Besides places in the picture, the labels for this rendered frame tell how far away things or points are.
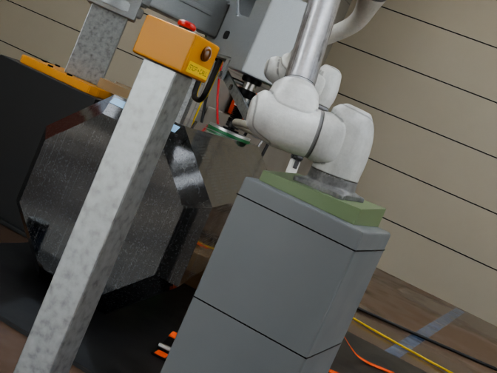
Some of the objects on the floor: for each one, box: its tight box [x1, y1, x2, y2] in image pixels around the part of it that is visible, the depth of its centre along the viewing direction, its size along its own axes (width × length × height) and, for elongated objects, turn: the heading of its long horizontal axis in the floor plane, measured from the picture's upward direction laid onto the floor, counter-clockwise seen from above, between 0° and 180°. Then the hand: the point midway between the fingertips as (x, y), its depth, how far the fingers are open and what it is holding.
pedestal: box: [0, 55, 104, 238], centre depth 416 cm, size 66×66×74 cm
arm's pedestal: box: [160, 177, 391, 373], centre depth 255 cm, size 50×50×80 cm
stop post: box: [13, 15, 220, 373], centre depth 164 cm, size 20×20×109 cm
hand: (292, 169), depth 305 cm, fingers closed on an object, 4 cm apart
